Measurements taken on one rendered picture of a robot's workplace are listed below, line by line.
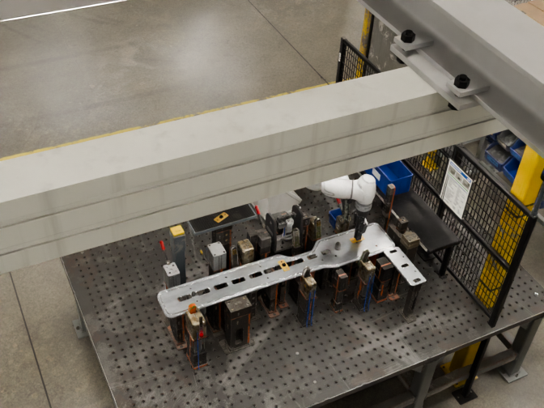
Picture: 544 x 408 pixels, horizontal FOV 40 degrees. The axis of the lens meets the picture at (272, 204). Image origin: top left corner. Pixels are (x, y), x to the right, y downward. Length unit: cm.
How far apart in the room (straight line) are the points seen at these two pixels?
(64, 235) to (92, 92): 635
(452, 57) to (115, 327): 331
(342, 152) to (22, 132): 594
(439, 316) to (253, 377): 114
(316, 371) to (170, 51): 463
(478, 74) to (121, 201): 53
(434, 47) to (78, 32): 727
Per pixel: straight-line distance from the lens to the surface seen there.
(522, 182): 390
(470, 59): 113
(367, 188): 393
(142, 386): 397
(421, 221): 443
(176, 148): 93
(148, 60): 772
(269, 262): 409
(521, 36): 106
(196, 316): 376
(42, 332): 519
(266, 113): 99
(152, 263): 451
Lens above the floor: 396
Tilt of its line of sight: 42 degrees down
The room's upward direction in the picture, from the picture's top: 4 degrees clockwise
